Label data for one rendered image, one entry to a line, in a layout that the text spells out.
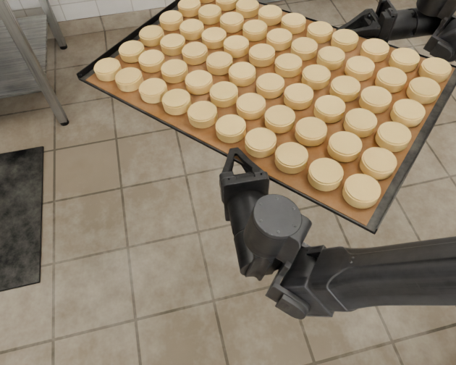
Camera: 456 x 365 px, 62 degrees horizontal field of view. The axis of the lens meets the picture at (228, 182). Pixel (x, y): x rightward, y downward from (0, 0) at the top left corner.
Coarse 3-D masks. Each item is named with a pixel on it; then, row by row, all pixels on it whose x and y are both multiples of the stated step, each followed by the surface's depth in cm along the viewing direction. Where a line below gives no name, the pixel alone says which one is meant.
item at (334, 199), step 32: (128, 64) 75; (384, 64) 71; (128, 96) 69; (192, 96) 69; (320, 96) 67; (192, 128) 64; (416, 128) 61; (256, 160) 59; (320, 192) 55; (384, 192) 55
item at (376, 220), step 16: (176, 0) 85; (112, 48) 76; (80, 80) 73; (448, 80) 67; (112, 96) 70; (448, 96) 65; (144, 112) 67; (432, 112) 63; (176, 128) 64; (432, 128) 60; (208, 144) 62; (416, 144) 60; (400, 176) 56; (384, 208) 53; (368, 224) 52
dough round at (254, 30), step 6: (246, 24) 77; (252, 24) 77; (258, 24) 77; (264, 24) 77; (246, 30) 76; (252, 30) 76; (258, 30) 76; (264, 30) 76; (246, 36) 77; (252, 36) 76; (258, 36) 76; (264, 36) 77
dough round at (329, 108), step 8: (328, 96) 64; (336, 96) 64; (320, 104) 63; (328, 104) 63; (336, 104) 63; (344, 104) 63; (320, 112) 62; (328, 112) 62; (336, 112) 62; (344, 112) 63; (328, 120) 62; (336, 120) 62
